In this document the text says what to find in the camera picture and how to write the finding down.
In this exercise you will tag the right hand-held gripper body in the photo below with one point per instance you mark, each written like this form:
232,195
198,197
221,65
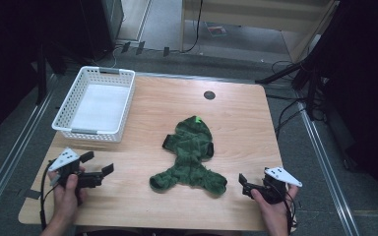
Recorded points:
280,177

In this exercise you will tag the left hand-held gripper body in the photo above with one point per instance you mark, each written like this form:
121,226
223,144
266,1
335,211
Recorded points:
66,159

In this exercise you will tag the green fleece pet garment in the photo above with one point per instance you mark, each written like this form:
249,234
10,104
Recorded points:
190,147

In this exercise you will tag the person's right hand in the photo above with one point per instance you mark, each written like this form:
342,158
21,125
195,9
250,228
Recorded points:
277,213

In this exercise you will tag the person's left hand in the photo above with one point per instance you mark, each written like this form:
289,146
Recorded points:
66,200

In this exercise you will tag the white plastic basket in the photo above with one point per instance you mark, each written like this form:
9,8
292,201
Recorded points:
98,105

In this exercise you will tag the black upright stand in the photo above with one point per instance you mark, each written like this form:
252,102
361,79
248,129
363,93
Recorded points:
41,75

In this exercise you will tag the dark round table grommet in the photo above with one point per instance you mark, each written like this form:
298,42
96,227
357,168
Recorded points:
209,95

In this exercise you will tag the dark cabinet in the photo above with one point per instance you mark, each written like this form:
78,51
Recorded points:
101,26

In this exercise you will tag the orange packet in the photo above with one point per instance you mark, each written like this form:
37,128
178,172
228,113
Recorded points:
216,30

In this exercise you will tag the light wooden shelf unit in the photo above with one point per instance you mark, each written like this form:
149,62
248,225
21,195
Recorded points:
242,13

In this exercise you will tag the metal floor rail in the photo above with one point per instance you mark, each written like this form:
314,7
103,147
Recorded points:
16,147
328,170

